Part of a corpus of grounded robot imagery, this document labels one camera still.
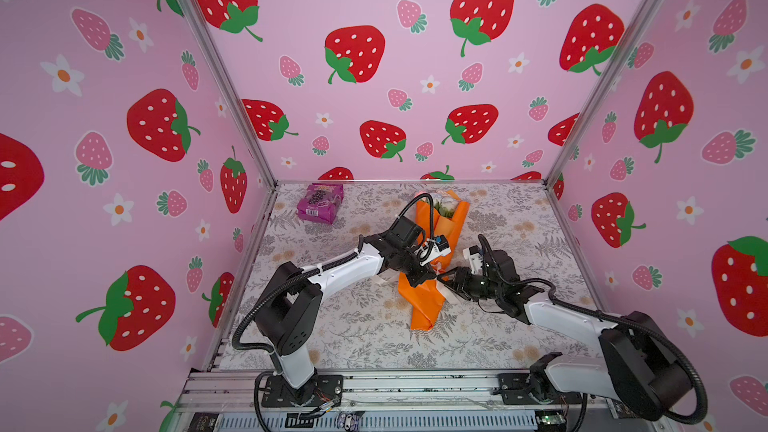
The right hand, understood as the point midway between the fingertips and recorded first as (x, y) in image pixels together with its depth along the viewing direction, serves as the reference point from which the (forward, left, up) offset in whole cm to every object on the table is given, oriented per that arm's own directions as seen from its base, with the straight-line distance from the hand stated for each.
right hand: (439, 280), depth 83 cm
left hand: (+1, +1, +1) cm, 2 cm away
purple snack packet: (+28, +44, -2) cm, 52 cm away
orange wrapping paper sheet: (-4, +4, -4) cm, 7 cm away
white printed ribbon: (-2, -3, -5) cm, 6 cm away
